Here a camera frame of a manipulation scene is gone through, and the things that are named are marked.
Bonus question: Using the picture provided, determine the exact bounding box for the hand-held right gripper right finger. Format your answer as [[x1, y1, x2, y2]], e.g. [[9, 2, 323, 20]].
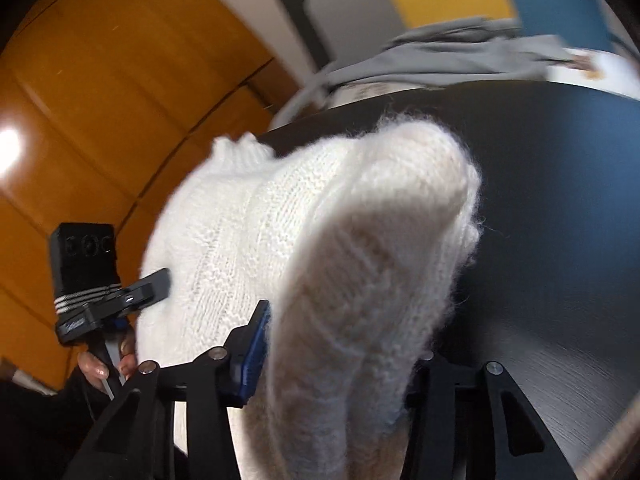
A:
[[402, 352, 581, 480]]

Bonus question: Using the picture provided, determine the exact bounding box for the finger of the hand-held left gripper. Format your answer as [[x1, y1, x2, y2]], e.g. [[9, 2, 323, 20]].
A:
[[120, 268, 171, 311]]

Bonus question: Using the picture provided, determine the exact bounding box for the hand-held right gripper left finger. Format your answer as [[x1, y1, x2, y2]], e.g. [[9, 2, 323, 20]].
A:
[[62, 300, 273, 480]]

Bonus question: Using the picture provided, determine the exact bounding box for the white fuzzy knit sweater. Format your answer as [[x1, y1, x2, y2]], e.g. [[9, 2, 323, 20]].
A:
[[137, 112, 483, 480]]

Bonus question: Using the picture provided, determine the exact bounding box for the person's left forearm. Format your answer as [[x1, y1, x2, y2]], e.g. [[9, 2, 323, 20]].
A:
[[0, 367, 108, 480]]

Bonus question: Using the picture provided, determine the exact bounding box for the person's left hand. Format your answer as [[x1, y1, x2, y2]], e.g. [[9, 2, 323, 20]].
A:
[[77, 327, 138, 391]]

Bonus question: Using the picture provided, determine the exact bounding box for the orange wooden wardrobe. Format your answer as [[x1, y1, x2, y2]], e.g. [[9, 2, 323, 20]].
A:
[[0, 0, 311, 391]]

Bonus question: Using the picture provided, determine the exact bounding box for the grey garment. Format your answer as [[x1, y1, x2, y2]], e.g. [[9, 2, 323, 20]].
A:
[[270, 15, 576, 126]]

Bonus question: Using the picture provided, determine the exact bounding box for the white printed paper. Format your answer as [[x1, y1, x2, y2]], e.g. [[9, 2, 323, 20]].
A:
[[545, 47, 636, 93]]

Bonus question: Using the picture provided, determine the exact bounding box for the black partition post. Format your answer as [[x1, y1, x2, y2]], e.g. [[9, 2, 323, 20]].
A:
[[275, 0, 331, 68]]

